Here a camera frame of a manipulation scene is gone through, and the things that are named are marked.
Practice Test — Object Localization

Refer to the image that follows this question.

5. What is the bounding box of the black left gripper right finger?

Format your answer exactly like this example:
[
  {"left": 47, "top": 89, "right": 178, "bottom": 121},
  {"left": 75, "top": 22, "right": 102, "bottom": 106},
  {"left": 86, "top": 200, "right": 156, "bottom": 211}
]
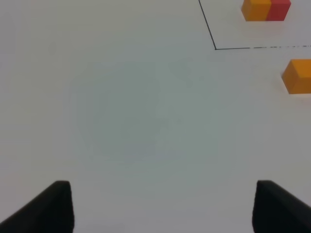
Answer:
[{"left": 252, "top": 180, "right": 311, "bottom": 233}]

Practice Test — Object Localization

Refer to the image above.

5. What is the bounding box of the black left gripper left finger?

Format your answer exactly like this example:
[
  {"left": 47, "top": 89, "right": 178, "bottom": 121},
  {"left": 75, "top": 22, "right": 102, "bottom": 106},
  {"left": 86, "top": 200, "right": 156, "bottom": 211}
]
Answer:
[{"left": 0, "top": 181, "right": 74, "bottom": 233}]

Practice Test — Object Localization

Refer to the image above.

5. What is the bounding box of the template red cube block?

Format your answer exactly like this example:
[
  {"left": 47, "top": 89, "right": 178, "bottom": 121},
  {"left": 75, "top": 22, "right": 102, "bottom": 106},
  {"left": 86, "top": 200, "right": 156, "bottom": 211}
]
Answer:
[{"left": 266, "top": 0, "right": 291, "bottom": 21}]

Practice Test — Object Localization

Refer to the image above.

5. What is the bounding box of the template orange cube block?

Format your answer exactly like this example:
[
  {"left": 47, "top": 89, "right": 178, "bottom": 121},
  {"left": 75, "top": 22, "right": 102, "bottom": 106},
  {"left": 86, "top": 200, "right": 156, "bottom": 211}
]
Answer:
[{"left": 241, "top": 0, "right": 272, "bottom": 21}]

